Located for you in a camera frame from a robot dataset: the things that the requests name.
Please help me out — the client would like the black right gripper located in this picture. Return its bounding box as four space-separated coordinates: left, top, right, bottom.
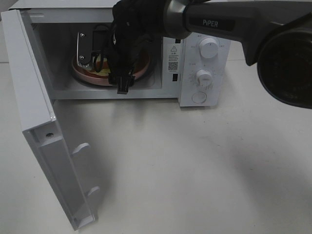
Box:
76 0 166 94

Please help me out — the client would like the toast sandwich with lettuce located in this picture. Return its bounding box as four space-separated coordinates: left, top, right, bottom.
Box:
84 55 111 78

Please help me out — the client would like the pink round plate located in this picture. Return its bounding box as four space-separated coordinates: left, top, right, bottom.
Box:
71 50 151 87

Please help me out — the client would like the round white door button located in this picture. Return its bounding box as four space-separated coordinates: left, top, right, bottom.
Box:
192 92 207 104

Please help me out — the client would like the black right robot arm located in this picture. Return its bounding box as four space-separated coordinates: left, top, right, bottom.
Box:
76 0 312 109

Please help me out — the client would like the glass microwave turntable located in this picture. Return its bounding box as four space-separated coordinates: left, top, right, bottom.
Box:
72 58 155 86

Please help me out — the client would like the white warning label sticker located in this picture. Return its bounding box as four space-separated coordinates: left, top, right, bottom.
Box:
166 43 181 73

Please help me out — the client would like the white microwave oven body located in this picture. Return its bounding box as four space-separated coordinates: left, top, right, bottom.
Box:
8 0 231 107

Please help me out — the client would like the upper white power knob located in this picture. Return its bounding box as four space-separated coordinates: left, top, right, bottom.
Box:
199 38 219 59

